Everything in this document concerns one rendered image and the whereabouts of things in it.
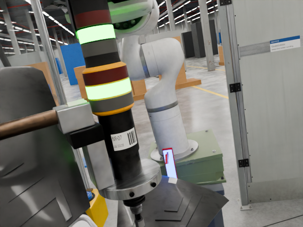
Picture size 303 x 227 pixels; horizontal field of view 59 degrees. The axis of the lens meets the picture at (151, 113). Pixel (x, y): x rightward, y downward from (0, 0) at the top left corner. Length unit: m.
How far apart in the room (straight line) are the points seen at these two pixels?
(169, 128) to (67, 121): 0.73
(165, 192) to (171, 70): 0.51
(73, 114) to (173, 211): 0.26
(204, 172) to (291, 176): 1.55
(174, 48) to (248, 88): 1.27
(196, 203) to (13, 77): 0.34
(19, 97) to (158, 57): 0.62
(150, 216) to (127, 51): 0.60
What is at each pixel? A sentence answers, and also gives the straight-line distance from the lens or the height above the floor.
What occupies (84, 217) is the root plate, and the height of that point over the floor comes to 1.28.
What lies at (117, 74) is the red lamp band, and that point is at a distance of 0.25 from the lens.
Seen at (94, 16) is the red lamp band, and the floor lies 1.47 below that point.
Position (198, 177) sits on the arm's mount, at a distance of 0.98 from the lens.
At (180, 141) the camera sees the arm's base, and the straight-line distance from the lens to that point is 0.98.
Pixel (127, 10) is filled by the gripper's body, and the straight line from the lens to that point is 0.32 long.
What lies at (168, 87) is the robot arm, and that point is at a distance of 0.93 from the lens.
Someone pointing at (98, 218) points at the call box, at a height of 1.02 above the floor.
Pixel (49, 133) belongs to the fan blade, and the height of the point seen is 1.36.
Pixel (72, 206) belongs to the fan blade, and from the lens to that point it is 0.29.
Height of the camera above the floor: 1.44
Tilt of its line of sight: 14 degrees down
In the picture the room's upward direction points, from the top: 11 degrees counter-clockwise
